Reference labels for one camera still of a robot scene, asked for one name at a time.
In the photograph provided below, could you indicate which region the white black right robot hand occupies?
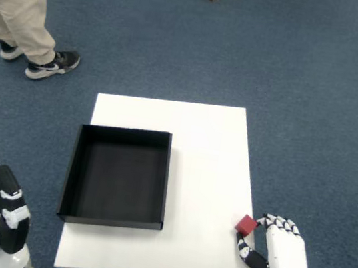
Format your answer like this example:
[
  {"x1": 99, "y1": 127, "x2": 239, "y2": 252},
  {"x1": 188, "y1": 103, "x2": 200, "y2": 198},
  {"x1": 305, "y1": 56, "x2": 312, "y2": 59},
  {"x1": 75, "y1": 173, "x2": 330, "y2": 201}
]
[{"x1": 231, "y1": 209, "x2": 325, "y2": 268}]

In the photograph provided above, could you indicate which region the red cube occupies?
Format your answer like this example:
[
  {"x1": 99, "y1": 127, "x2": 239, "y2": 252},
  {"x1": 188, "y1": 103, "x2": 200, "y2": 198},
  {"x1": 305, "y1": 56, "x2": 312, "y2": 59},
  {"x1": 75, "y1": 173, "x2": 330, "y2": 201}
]
[{"x1": 233, "y1": 213, "x2": 259, "y2": 238}]

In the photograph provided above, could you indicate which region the black open box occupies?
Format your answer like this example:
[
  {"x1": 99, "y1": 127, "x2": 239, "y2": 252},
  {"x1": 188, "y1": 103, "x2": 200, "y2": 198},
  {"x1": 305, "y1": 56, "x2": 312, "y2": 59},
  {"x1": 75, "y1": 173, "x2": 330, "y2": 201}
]
[{"x1": 55, "y1": 117, "x2": 178, "y2": 237}]

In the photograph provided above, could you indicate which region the white top wooden table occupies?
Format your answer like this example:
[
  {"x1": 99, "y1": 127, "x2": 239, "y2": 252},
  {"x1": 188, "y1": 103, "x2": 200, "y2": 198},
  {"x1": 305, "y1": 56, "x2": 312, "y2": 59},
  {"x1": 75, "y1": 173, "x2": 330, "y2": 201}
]
[{"x1": 53, "y1": 83, "x2": 284, "y2": 268}]

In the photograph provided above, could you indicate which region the black white sneaker with swoosh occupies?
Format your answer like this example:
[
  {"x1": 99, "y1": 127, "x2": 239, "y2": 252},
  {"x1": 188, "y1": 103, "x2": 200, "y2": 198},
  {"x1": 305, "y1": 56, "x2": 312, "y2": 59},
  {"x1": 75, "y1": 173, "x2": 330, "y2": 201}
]
[{"x1": 24, "y1": 43, "x2": 82, "y2": 86}]

